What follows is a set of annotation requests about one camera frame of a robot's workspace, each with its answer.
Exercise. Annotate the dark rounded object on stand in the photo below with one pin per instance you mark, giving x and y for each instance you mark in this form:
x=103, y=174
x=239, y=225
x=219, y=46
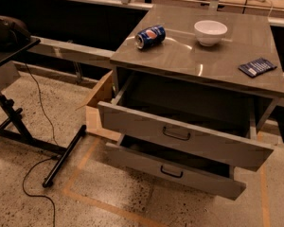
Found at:
x=13, y=33

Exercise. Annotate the white ceramic bowl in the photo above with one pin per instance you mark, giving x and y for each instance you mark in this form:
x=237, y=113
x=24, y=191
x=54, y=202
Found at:
x=209, y=32

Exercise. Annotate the grey upper drawer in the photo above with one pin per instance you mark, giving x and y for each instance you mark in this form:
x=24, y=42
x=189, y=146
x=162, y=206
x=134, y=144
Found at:
x=204, y=121

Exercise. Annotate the grey drawer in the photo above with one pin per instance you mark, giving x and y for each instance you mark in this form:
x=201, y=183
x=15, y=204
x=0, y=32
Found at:
x=176, y=166
x=204, y=121

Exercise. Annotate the brown cardboard box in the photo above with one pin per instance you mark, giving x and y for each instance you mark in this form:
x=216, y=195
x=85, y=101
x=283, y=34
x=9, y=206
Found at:
x=102, y=92

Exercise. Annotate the blue pepsi can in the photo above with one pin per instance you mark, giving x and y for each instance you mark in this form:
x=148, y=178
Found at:
x=150, y=36

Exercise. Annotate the blue rxbar blueberry wrapper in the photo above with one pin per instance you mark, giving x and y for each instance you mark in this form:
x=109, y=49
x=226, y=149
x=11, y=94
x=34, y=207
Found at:
x=257, y=67

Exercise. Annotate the grey lower drawer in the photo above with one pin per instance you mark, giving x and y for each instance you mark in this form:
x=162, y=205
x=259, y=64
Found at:
x=176, y=166

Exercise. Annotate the black metal stand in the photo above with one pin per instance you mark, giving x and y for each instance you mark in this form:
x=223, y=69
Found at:
x=13, y=127

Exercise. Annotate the grey metal bench rail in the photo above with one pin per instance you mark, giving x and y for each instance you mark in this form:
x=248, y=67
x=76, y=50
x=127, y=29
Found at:
x=74, y=52

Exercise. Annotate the grey drawer cabinet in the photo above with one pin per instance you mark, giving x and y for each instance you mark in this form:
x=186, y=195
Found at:
x=180, y=55

